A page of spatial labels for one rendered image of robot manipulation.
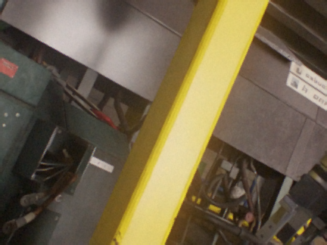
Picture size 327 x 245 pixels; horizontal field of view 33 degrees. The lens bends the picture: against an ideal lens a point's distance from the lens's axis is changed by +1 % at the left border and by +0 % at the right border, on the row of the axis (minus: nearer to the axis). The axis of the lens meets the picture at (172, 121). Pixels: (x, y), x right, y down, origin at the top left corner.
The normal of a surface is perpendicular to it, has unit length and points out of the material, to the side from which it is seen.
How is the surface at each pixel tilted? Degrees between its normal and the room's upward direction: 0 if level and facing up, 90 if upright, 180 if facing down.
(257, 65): 78
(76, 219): 90
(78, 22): 90
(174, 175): 90
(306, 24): 90
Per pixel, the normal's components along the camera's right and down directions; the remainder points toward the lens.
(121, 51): 0.47, 0.06
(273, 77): 0.55, -0.13
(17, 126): 0.71, 0.20
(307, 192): -0.45, -0.21
